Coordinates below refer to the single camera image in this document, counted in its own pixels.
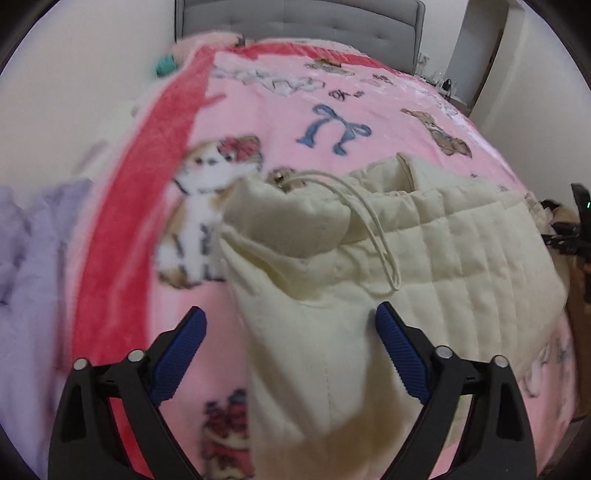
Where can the lavender cloth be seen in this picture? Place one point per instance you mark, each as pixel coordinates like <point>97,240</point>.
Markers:
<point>32,286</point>

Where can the cluttered nightstand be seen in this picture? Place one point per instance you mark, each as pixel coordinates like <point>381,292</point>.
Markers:
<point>443,85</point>

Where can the white door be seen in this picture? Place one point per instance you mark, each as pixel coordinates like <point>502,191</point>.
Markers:
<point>489,46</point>

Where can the cream quilted jacket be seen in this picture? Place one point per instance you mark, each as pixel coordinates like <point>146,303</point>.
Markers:
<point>351,286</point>

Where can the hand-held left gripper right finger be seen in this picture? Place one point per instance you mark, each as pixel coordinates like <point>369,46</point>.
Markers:
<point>401,355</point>

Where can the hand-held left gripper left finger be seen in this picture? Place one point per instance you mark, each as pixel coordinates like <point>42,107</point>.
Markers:
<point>178,360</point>

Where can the brown object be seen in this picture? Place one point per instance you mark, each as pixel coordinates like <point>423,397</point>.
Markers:
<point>581,290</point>

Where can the teal round object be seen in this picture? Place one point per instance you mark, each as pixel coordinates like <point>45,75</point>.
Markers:
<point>165,65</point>

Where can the grey tufted headboard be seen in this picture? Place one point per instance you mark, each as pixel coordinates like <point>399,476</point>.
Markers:
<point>300,21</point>

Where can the pink pillow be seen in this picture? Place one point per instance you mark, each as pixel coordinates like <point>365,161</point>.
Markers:
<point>207,44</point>

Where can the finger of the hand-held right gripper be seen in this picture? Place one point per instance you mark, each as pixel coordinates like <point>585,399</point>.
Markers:
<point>570,240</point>

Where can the pink printed blanket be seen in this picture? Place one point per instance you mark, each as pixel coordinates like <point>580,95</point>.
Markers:
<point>295,106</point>

